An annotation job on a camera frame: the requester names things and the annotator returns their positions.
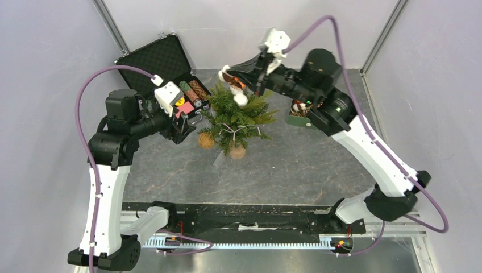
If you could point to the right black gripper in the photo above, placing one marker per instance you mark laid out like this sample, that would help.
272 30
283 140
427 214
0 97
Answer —
260 73

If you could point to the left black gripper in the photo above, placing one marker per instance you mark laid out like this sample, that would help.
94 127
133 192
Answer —
178 133

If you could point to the twine ball ornament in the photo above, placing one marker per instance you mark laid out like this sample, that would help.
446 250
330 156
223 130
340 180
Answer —
206 140

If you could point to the clear battery box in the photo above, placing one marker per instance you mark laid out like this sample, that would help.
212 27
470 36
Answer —
220 159

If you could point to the small green christmas tree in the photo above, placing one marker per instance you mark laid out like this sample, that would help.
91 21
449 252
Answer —
231 125

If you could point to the green ornament box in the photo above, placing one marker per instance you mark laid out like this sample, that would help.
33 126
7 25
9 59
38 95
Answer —
297 115

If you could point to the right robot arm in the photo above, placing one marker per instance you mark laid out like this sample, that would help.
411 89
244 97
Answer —
333 112

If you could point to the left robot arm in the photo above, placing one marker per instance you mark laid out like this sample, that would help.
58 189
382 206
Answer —
105 244

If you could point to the pink card deck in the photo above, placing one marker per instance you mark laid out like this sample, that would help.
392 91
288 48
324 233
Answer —
186 108

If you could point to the yellow big blind button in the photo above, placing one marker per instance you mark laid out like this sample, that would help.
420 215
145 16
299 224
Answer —
180 102

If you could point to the black poker chip case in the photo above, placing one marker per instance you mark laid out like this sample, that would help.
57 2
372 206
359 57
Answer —
166 58

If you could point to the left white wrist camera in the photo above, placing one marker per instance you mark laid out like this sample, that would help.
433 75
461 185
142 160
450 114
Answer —
167 96

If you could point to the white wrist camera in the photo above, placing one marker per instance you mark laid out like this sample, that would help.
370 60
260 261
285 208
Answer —
274 42
167 96

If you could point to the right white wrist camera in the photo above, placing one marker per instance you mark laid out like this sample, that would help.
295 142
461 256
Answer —
274 42

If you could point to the aluminium corner frame post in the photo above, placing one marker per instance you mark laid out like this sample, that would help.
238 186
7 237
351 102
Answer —
112 27

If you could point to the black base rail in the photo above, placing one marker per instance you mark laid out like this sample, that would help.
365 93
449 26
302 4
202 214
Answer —
255 224

